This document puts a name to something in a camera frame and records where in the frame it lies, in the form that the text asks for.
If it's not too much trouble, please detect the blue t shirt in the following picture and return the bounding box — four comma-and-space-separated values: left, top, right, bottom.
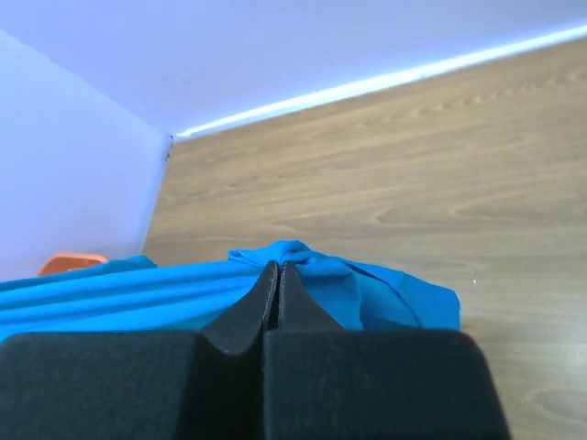
1, 240, 460, 339

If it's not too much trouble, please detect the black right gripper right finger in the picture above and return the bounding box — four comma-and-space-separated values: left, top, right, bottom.
262, 263, 510, 439

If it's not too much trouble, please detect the orange plastic laundry basket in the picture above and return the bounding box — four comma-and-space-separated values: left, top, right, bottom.
38, 252, 108, 277

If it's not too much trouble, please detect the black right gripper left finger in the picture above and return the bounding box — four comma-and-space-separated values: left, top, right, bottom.
1, 262, 280, 439

